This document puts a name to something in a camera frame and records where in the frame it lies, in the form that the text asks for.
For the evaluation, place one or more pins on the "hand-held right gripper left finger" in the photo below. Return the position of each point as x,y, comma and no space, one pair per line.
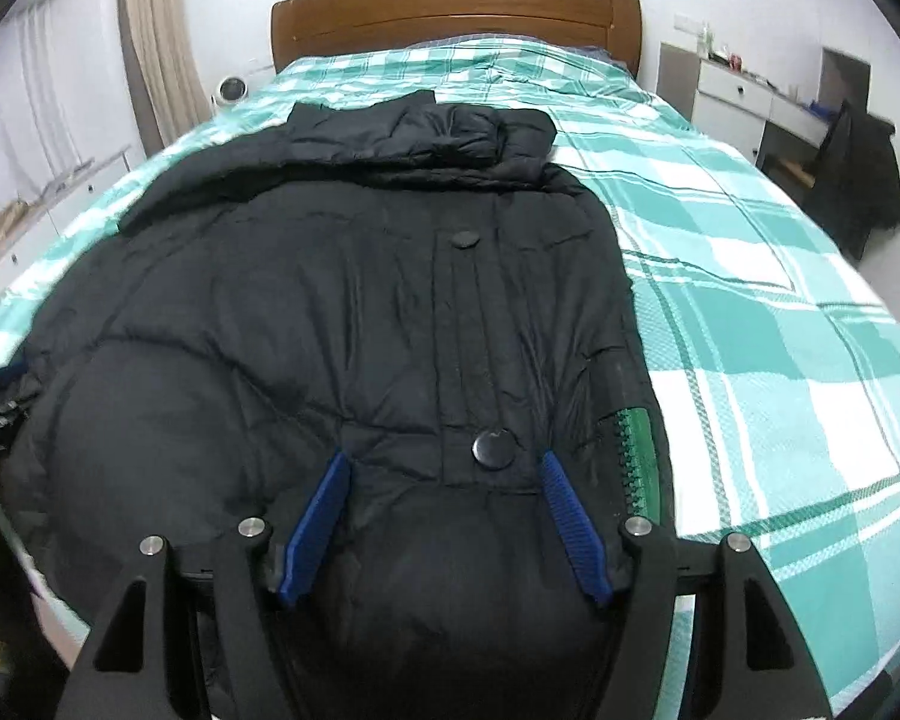
315,532

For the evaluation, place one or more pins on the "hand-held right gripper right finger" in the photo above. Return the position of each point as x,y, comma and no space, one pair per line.
574,525

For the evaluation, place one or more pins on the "black puffer jacket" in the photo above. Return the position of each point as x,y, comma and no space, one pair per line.
270,315

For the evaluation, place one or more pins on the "beige cloth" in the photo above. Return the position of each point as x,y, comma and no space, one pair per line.
0,236

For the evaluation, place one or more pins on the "white low drawer cabinet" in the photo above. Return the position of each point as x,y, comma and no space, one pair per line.
97,176

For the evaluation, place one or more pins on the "green plaid bed sheet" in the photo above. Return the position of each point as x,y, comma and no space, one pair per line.
757,277

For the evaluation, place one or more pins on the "white sheer curtain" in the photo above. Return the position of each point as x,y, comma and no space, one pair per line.
37,90

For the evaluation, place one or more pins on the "small white round fan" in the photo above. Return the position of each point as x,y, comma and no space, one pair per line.
230,90

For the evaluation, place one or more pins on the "wooden chair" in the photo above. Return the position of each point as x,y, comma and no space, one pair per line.
791,169

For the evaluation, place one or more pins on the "beige curtain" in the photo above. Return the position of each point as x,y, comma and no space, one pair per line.
157,37

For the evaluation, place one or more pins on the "dark coat on chair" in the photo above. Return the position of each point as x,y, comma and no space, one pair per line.
862,172

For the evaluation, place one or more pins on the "white desk with drawers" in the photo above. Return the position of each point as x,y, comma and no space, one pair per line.
727,86

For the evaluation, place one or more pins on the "blue grey pillow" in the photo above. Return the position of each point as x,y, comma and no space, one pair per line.
607,58

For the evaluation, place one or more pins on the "blue desk item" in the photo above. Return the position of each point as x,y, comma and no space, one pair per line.
821,106

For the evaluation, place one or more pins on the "clear bottle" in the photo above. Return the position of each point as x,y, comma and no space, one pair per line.
706,43

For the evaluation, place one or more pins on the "wooden headboard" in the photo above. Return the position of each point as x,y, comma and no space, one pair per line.
457,7

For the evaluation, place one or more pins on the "white wardrobe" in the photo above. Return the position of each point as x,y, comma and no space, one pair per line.
889,82

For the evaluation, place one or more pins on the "white wall socket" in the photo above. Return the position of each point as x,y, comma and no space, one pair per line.
688,22

